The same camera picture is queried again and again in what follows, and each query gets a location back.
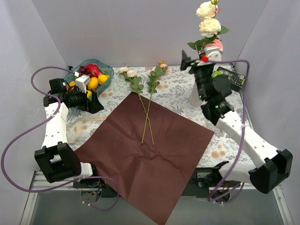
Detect peach rose stem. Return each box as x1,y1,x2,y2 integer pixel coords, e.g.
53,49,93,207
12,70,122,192
141,60,169,145

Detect pink rose stem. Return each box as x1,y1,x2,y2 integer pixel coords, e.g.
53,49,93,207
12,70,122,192
212,39,224,52

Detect white rose stem tall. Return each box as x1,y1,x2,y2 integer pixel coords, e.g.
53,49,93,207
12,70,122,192
188,0,229,54

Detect dark red wrapping paper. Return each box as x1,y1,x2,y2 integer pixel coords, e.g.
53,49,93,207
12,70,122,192
75,93,214,225

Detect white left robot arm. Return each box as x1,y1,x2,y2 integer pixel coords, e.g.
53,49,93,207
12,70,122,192
34,75,104,188

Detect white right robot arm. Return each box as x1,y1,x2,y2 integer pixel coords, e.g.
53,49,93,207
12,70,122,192
180,47,293,202

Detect white ribbed ceramic vase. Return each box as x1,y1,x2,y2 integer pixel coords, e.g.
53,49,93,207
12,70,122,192
189,83,202,107

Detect small orange fruit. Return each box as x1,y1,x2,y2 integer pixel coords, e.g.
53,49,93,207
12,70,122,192
69,81,76,87

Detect yellow lemon middle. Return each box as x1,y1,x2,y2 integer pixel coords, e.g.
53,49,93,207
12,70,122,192
87,77,98,90

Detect yellow lemon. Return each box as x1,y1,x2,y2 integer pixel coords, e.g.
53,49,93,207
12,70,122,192
87,77,98,90
97,74,110,85

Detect yellow lemon right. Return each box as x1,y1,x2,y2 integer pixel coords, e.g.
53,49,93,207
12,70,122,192
97,74,110,85

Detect purple grape bunch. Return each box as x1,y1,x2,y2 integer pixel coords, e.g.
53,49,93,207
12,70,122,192
78,66,91,76

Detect floral patterned table mat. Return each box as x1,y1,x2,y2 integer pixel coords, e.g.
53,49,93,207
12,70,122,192
44,65,264,169

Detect red dragon fruit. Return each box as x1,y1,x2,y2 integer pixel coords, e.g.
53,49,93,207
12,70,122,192
86,64,102,78

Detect black green product box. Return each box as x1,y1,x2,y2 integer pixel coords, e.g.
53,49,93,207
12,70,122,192
212,67,246,92

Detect teal plastic fruit tray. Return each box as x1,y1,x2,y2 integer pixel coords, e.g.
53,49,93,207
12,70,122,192
64,59,114,98

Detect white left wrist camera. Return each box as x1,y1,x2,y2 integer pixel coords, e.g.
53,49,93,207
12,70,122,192
75,75,91,93

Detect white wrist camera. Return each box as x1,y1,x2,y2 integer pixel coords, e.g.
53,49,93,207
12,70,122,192
201,46,222,63
75,75,91,93

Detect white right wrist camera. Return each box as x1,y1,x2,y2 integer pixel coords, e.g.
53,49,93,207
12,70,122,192
201,46,222,63

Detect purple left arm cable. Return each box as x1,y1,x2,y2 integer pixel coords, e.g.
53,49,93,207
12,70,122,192
0,67,120,210

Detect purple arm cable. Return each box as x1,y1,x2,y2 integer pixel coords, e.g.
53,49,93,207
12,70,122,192
0,67,120,210
207,59,250,204

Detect aluminium frame rail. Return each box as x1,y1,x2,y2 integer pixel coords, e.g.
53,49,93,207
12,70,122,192
20,170,293,225

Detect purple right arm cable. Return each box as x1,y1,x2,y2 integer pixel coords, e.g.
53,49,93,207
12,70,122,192
207,59,250,204

